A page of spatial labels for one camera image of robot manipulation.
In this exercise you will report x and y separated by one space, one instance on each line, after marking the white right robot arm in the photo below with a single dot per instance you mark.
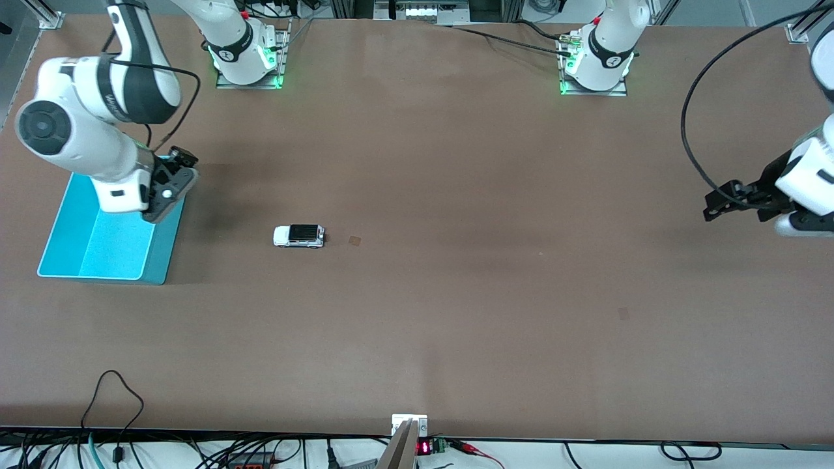
71 140

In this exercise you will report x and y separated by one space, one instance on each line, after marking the white jeep toy black roof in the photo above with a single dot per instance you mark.
296 238

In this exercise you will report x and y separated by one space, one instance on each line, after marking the red digit display module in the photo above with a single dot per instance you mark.
423 447

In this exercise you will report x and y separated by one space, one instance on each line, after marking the camera mount bracket grey bar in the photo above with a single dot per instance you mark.
409 423

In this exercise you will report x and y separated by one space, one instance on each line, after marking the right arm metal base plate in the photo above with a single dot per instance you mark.
284 58

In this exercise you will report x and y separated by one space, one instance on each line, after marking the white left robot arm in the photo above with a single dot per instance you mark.
606 39

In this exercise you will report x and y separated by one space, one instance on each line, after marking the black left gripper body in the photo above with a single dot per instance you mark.
771 184

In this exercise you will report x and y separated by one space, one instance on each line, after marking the aluminium frame corner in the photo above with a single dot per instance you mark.
805 23
49 16

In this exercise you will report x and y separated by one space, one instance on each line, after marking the turquoise plastic bin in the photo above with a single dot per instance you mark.
111 247

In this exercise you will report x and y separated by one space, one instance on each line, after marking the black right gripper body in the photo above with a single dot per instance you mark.
162 171

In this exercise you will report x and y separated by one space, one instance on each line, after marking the power strip red switches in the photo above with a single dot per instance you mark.
251 464

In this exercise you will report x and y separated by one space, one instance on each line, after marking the green terminal block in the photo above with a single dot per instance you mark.
438 445

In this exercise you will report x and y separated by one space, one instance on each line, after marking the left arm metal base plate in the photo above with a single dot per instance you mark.
593 92

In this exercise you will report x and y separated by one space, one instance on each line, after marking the silver device with lights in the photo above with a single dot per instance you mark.
423 10

